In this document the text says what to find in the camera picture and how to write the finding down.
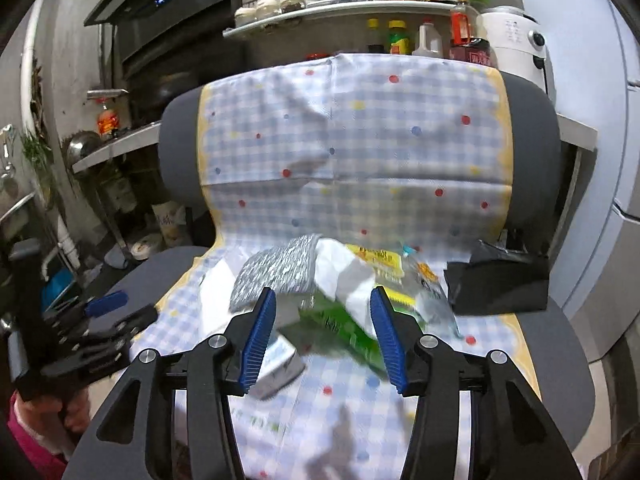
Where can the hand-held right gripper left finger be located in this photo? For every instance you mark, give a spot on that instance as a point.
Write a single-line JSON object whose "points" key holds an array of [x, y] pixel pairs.
{"points": [[257, 340]]}

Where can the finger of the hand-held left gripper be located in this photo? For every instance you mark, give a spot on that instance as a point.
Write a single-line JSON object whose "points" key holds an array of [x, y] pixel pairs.
{"points": [[105, 305], [115, 330]]}

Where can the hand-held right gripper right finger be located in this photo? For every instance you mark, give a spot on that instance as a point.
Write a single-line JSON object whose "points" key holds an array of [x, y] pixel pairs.
{"points": [[387, 340]]}

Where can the green plastic bottle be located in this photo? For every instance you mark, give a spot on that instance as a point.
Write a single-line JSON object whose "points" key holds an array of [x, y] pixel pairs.
{"points": [[340, 325]]}

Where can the grey patterned cloth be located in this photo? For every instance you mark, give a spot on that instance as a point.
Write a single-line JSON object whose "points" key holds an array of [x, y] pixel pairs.
{"points": [[280, 265]]}

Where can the person's left hand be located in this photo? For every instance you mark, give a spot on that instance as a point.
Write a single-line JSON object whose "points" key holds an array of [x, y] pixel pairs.
{"points": [[77, 412]]}

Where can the small white carton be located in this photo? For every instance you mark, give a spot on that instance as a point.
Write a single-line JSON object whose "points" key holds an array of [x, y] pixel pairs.
{"points": [[280, 365]]}

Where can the clear printed plastic wrapper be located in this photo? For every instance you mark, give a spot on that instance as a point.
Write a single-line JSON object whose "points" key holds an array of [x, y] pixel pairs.
{"points": [[430, 290]]}

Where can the white crumpled paper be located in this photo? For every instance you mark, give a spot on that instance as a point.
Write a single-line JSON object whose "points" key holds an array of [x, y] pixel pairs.
{"points": [[350, 270]]}

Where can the yellow label snack packet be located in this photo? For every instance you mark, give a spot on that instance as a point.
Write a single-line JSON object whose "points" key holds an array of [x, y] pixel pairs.
{"points": [[375, 259]]}

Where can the black plastic bag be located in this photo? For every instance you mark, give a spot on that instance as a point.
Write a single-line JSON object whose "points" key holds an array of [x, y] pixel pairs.
{"points": [[500, 285]]}

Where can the metal bowl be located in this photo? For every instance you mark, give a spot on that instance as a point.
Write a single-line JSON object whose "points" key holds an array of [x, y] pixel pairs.
{"points": [[84, 146]]}

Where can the orange drink bottle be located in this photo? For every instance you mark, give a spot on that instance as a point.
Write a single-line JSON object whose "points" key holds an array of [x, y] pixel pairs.
{"points": [[107, 121]]}

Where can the blue checked dotted cloth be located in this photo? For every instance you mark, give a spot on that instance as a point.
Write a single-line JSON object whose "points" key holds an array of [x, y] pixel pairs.
{"points": [[350, 135]]}

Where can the grey office chair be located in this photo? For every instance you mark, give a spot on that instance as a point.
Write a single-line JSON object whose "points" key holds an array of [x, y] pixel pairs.
{"points": [[535, 135]]}

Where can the white drain pipe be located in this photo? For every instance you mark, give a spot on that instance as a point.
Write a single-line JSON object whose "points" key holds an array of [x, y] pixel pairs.
{"points": [[27, 60]]}

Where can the grey refrigerator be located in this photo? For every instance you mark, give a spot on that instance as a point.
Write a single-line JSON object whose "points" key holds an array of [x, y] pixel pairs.
{"points": [[600, 160]]}

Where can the dark jar with red label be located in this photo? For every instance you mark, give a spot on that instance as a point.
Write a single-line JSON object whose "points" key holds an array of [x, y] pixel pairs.
{"points": [[470, 52]]}

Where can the white jug with red cap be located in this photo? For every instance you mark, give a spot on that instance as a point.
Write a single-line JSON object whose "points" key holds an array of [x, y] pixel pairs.
{"points": [[428, 42]]}

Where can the green bottle with yellow cap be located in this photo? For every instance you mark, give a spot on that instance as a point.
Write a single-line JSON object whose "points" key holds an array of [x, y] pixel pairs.
{"points": [[399, 39]]}

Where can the dark bottle with yellow cap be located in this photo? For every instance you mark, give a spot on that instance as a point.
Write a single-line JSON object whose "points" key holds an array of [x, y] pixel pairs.
{"points": [[375, 37]]}

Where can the white lidded jar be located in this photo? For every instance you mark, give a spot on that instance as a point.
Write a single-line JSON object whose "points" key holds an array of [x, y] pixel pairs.
{"points": [[267, 9], [245, 16]]}

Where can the red labelled bottle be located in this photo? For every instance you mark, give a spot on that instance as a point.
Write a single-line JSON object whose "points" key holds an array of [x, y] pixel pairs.
{"points": [[461, 25]]}

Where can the white kitchen appliance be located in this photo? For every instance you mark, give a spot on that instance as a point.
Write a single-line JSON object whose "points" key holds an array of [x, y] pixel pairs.
{"points": [[510, 35]]}

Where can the jar with dark contents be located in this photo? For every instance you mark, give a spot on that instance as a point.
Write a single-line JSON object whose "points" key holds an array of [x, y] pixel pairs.
{"points": [[292, 3]]}

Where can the white wall shelf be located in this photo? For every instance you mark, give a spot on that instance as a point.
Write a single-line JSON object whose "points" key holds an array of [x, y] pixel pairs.
{"points": [[350, 7]]}

